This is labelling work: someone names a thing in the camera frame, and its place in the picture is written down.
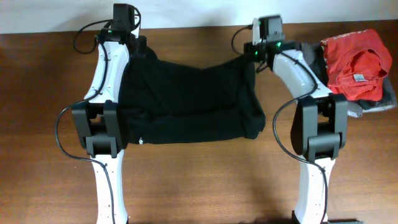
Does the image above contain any black polo shirt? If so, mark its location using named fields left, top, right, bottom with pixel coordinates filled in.
left=119, top=50, right=266, bottom=144

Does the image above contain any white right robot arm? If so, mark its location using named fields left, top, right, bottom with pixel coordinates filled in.
left=244, top=16, right=348, bottom=224

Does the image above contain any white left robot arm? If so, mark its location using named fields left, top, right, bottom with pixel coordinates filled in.
left=72, top=3, right=141, bottom=223

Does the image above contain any grey folded garment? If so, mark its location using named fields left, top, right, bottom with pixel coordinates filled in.
left=297, top=42, right=397, bottom=118

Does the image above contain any red folded shirt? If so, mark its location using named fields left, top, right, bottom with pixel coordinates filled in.
left=320, top=29, right=392, bottom=101

